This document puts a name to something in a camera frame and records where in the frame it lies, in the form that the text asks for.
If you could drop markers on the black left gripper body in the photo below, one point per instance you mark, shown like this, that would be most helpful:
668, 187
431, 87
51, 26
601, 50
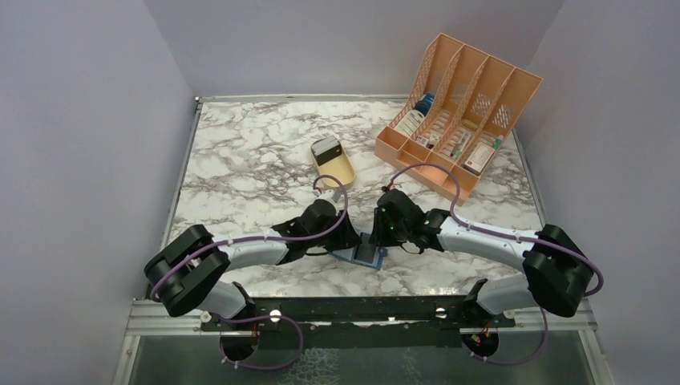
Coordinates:
338, 241

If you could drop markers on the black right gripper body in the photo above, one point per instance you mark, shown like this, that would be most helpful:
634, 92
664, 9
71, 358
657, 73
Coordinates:
389, 234

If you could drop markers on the blue card holder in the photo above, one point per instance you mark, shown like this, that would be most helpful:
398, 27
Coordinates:
348, 254

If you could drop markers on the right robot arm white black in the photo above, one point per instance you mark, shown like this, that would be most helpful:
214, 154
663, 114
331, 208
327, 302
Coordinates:
552, 272

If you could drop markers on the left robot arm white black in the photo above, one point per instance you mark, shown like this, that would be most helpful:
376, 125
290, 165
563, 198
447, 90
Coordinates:
186, 274

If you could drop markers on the stack of cards in tray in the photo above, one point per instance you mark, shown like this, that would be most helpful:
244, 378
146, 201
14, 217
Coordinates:
324, 145

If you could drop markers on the beige oval tray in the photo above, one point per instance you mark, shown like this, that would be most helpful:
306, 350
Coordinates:
335, 163

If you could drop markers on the small items in organizer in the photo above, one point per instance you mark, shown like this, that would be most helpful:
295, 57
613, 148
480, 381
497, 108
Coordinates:
429, 140

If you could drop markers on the white box in organizer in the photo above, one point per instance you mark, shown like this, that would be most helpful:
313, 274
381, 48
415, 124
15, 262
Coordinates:
409, 124

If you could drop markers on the red white medicine box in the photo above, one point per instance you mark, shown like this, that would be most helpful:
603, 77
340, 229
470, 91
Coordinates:
479, 158

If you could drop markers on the blue bottle in organizer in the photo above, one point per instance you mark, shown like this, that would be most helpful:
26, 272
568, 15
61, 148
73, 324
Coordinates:
423, 106

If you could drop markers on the orange file organizer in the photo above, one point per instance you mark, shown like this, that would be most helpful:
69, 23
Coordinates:
478, 99

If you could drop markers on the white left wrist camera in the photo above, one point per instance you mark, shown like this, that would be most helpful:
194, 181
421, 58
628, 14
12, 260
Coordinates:
329, 195

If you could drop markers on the black mounting rail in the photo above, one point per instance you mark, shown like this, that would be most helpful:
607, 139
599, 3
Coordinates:
352, 322

